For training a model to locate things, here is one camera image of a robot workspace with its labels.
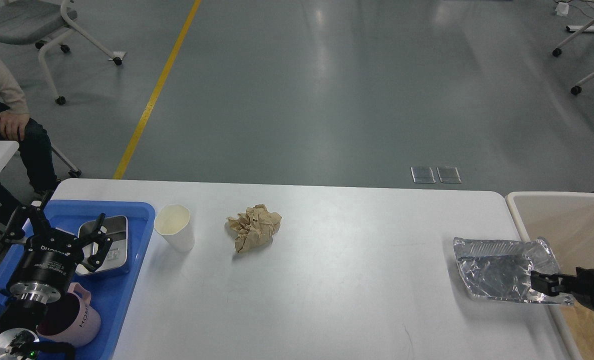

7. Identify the floor outlet plate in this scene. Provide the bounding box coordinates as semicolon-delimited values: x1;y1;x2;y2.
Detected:
436;166;463;184
410;166;436;184

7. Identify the floor outlet plate left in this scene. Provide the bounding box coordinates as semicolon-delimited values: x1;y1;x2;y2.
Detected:
410;166;436;184

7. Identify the floor outlet plate right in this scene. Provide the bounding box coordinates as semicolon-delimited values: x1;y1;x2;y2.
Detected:
436;166;463;184

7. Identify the white paper cup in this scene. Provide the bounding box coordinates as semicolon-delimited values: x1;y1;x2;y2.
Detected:
154;203;195;253

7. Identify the pink ribbed mug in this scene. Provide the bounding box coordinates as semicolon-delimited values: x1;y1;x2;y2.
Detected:
38;282;102;347

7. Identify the person's hand on knee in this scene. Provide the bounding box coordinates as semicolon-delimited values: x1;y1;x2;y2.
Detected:
0;111;31;142

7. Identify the person in dark jeans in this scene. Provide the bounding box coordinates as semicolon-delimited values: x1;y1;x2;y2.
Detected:
0;59;60;195

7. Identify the grey office chair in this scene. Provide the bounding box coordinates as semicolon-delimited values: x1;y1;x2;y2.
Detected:
0;0;123;106

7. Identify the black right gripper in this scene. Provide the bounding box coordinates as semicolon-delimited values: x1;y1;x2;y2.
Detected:
530;266;594;312

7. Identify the stainless steel rectangular container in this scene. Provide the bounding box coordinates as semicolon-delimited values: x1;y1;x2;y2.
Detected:
76;215;130;281

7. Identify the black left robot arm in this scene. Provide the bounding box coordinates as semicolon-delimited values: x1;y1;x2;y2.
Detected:
0;204;113;360

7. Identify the beige plastic bin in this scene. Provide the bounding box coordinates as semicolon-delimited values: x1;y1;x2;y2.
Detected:
505;191;594;360

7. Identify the aluminium foil tray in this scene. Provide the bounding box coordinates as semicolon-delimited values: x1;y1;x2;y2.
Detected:
453;237;575;306

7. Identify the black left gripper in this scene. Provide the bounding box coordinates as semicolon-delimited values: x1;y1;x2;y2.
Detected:
2;190;113;303

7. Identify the brown paper in bin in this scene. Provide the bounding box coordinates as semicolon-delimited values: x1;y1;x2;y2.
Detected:
559;303;594;360

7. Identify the brown paper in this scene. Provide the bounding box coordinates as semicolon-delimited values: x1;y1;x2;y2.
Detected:
559;303;594;360
227;203;282;253

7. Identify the blue plastic tray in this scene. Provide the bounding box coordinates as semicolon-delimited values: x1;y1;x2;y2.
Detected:
0;200;156;360

